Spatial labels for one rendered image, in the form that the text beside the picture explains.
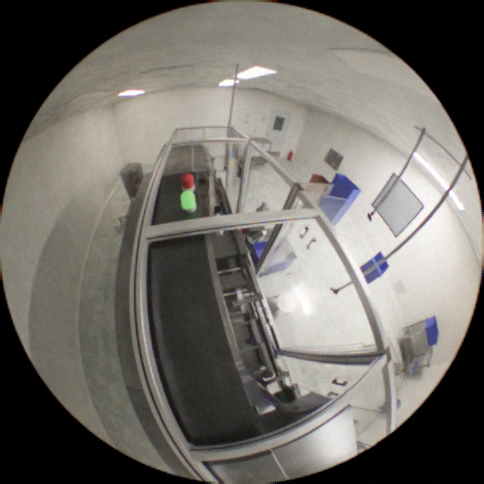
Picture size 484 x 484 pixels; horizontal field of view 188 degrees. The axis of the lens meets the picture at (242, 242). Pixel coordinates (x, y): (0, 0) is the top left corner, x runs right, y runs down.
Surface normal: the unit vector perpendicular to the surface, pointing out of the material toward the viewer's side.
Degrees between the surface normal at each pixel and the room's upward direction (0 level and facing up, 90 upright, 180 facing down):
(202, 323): 0
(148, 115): 90
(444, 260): 90
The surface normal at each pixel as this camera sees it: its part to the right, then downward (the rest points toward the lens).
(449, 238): -0.95, 0.14
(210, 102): 0.28, 0.80
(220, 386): 0.14, -0.58
